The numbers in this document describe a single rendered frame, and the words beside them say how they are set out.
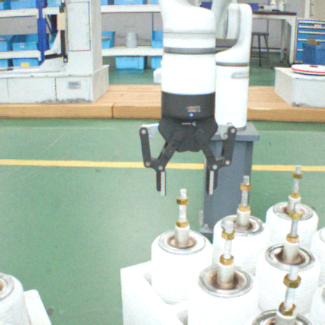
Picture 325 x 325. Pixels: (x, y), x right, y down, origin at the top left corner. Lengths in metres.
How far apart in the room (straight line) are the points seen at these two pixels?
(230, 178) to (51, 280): 0.53
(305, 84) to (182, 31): 2.18
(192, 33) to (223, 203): 0.70
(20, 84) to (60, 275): 1.92
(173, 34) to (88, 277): 0.66
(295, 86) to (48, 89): 1.55
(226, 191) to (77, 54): 1.79
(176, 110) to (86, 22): 2.18
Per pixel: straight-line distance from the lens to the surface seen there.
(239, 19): 1.07
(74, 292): 0.98
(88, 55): 2.71
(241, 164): 1.12
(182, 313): 0.64
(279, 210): 0.78
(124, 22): 9.01
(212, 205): 1.16
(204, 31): 0.54
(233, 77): 1.08
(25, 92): 2.80
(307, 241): 0.78
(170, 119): 0.57
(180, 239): 0.64
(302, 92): 2.69
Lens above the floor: 0.58
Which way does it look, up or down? 19 degrees down
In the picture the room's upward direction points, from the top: straight up
